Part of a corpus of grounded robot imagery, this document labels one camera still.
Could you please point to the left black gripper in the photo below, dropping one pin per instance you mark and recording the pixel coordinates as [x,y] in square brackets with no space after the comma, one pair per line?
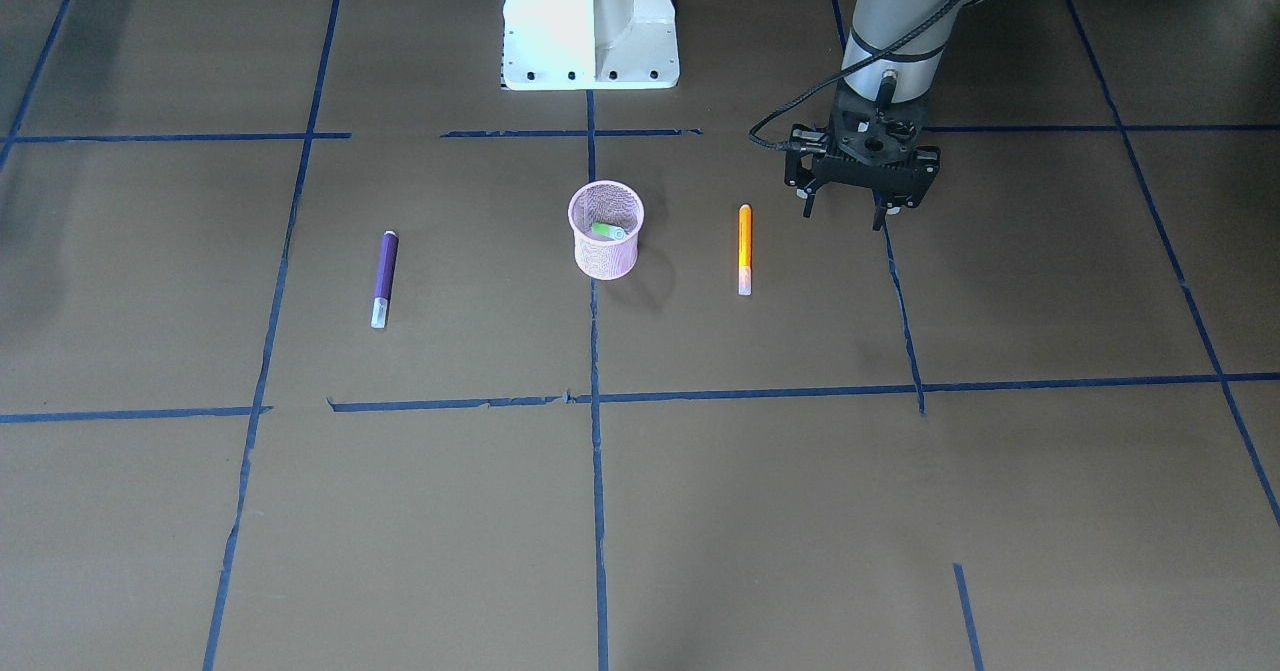
[803,175]

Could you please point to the orange highlighter pen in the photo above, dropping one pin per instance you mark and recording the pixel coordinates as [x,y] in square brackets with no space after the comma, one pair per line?
[744,248]

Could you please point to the green highlighter pen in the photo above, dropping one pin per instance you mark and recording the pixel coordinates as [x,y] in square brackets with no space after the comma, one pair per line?
[604,232]

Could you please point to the purple highlighter pen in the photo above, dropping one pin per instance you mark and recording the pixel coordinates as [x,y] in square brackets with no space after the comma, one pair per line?
[384,279]

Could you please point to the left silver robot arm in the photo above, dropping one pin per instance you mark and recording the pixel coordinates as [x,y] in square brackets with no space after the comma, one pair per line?
[893,51]

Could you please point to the pink mesh pen holder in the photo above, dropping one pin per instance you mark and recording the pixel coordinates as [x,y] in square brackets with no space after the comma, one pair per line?
[605,219]

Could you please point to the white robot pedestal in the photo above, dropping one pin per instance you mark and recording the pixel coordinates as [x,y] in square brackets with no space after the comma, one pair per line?
[577,45]

